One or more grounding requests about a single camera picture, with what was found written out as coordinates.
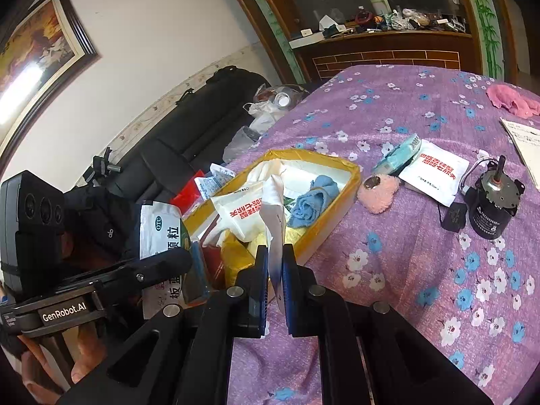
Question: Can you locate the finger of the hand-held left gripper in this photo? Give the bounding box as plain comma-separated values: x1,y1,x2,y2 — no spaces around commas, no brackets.
93,247,193,305

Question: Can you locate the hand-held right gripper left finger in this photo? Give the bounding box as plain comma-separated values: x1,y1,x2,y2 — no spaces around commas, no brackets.
57,245,271,405

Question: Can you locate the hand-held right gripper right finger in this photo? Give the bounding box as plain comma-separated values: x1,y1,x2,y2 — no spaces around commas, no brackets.
282,244,495,405

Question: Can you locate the green white medicine packet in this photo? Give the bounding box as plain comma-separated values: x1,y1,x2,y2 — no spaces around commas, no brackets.
137,200,195,319

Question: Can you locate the yellow packet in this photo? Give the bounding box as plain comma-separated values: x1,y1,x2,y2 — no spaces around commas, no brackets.
219,230,304,292

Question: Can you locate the blue red packet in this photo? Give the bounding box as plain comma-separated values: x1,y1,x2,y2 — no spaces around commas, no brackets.
186,240,214,304

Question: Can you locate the plain white packet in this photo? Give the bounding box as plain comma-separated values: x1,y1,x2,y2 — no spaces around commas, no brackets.
258,174,293,340

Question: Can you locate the white foam box yellow tape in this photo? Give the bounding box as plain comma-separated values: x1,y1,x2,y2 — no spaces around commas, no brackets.
179,148,362,292

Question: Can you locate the white packet red print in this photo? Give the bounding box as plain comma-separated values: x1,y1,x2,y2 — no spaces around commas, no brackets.
398,139,470,207
210,181,275,241

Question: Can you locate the blue towel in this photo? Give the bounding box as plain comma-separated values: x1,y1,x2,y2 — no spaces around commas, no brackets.
287,175,340,228

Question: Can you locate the cream white cloth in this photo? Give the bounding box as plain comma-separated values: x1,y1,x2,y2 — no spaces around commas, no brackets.
242,158,296,197

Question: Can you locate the person's left hand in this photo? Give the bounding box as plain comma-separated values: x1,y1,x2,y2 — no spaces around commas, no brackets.
17,323,110,405

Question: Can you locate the black backpack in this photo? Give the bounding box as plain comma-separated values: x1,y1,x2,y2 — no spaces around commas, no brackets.
63,186,144,262

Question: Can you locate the red plastic bag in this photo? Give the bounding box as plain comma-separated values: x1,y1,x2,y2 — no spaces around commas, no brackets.
171,170,205,212

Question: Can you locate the black metal clamp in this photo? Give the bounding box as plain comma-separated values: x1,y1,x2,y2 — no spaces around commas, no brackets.
82,147,123,186

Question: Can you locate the white blue-print sachet strip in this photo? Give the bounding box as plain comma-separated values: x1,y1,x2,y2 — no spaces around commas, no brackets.
195,164,236,201

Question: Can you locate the pink fluffy pouch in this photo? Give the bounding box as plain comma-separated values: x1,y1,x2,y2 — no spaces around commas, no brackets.
357,174,401,214

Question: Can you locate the black leather sofa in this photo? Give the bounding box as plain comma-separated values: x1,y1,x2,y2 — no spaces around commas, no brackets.
76,66,313,220

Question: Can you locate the clear plastic bag pile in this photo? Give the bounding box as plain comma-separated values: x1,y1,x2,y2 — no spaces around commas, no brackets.
222,84,311,163

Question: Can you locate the teal tissue packet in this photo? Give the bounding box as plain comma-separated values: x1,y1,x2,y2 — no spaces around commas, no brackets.
377,134,423,176

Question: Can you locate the small black adapter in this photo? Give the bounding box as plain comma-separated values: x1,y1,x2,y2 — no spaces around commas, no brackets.
439,202,468,233

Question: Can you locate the black grey electric motor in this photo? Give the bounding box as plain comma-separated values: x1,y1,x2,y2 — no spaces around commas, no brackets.
462,155,526,238

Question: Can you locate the flat white box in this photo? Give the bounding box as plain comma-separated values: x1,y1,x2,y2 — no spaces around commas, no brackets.
289,34,325,49

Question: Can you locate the wooden cabinet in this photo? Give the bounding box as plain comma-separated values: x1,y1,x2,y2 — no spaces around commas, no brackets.
215,0,507,87

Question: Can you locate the tissue box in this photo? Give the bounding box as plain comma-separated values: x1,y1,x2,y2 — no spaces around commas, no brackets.
318,15,347,36

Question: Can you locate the white paper sheet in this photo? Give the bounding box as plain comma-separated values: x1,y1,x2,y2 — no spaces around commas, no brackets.
500,117,540,178

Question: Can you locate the pink cloth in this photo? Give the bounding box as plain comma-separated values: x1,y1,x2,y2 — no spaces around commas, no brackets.
486,84,540,119

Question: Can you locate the pile of cabinet clutter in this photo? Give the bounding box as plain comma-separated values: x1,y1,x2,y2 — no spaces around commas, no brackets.
350,6,469,34

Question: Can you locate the brown wooden door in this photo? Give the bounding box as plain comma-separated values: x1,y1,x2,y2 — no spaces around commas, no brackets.
495,0,534,89

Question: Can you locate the framed wall picture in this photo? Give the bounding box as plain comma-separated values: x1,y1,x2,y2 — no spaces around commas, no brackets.
0,0,100,165

